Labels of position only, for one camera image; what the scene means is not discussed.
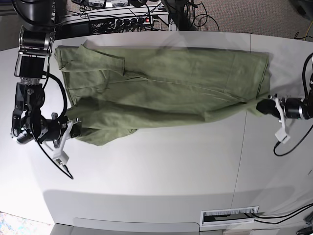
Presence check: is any black power strip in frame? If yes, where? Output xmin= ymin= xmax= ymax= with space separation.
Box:
xmin=105 ymin=16 xmax=154 ymax=27

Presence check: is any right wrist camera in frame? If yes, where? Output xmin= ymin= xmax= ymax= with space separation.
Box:
xmin=52 ymin=151 xmax=69 ymax=166

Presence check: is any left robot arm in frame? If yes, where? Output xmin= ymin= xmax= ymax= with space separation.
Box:
xmin=256 ymin=0 xmax=313 ymax=150

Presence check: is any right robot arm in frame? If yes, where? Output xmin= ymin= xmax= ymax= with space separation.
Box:
xmin=11 ymin=0 xmax=80 ymax=167

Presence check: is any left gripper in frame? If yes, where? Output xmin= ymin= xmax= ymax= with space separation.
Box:
xmin=256 ymin=95 xmax=290 ymax=135

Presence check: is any green T-shirt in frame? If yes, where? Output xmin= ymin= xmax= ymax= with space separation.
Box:
xmin=55 ymin=46 xmax=270 ymax=146

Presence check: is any black cable pair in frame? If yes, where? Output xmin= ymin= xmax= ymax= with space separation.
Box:
xmin=246 ymin=203 xmax=313 ymax=224

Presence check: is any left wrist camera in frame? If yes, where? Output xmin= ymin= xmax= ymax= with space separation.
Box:
xmin=275 ymin=128 xmax=290 ymax=144

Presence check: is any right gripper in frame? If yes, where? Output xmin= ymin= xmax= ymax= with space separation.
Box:
xmin=38 ymin=113 xmax=82 ymax=156

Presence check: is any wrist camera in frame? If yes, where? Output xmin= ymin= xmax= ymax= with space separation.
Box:
xmin=275 ymin=128 xmax=290 ymax=144
xmin=52 ymin=151 xmax=69 ymax=166

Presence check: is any white table leg frame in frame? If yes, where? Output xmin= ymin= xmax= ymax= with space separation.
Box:
xmin=157 ymin=0 xmax=179 ymax=31

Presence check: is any table cable grommet slot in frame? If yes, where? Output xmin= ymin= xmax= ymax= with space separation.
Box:
xmin=200 ymin=206 xmax=259 ymax=227

